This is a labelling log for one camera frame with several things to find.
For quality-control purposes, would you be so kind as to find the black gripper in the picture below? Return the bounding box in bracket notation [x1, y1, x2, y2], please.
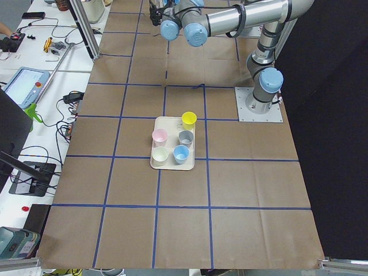
[149, 0, 173, 26]

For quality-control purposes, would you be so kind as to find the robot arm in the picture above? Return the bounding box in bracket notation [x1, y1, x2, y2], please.
[149, 0, 313, 114]

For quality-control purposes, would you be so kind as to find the yellow cup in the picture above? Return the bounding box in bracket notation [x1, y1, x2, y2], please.
[181, 112, 197, 131]

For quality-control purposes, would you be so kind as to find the pink cup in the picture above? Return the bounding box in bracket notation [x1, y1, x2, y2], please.
[152, 128, 168, 147]

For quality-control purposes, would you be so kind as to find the grey cup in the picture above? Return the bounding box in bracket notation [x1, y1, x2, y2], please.
[178, 130, 194, 148]

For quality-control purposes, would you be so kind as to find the blue cup on tray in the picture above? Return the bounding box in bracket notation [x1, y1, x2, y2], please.
[173, 145, 189, 164]

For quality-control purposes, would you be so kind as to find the pale green cup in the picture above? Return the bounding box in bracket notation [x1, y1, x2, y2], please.
[152, 147, 168, 166]

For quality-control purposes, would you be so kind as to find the black power adapter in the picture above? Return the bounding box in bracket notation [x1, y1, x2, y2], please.
[63, 91, 84, 104]

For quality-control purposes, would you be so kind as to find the black phone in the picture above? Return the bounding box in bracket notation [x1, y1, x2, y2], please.
[22, 11, 45, 20]

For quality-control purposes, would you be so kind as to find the cream plastic tray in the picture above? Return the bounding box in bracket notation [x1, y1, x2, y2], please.
[150, 116, 196, 171]

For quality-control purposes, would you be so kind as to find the teach pendant tablet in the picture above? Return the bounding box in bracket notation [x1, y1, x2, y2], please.
[4, 67, 51, 109]

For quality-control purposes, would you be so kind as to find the green clamp tool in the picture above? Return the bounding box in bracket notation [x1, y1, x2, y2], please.
[24, 103, 43, 123]

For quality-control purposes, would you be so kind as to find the aluminium frame post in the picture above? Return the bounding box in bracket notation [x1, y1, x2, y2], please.
[67, 0, 101, 61]

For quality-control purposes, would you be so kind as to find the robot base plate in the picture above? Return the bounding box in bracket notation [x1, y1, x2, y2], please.
[235, 87, 283, 123]

